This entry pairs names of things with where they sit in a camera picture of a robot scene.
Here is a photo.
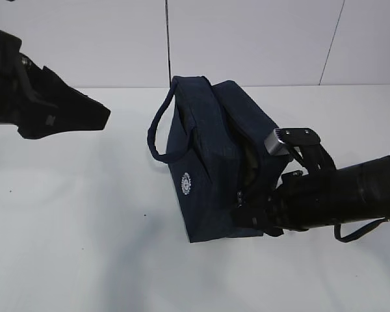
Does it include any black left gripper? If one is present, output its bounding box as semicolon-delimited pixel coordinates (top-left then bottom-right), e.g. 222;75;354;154
0;30;111;140

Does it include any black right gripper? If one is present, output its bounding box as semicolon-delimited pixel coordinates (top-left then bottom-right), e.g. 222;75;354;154
231;172;315;237

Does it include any dark navy fabric lunch bag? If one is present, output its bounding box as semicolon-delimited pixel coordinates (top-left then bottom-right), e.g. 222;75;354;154
147;76;290;243

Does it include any glass container with green lid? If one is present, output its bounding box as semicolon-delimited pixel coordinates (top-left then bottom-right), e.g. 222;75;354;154
237;138;266;196

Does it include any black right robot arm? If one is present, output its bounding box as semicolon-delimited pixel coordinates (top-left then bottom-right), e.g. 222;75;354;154
231;155;390;242

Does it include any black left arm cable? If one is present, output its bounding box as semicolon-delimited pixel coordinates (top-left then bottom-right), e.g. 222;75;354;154
0;32;59;111

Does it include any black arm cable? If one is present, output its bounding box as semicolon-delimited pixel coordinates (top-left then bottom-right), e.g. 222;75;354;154
0;32;59;111
333;219;390;244

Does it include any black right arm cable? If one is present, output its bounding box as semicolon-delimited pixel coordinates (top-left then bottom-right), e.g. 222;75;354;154
333;219;390;244

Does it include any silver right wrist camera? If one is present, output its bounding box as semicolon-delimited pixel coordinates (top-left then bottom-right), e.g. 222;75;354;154
264;128;320;156

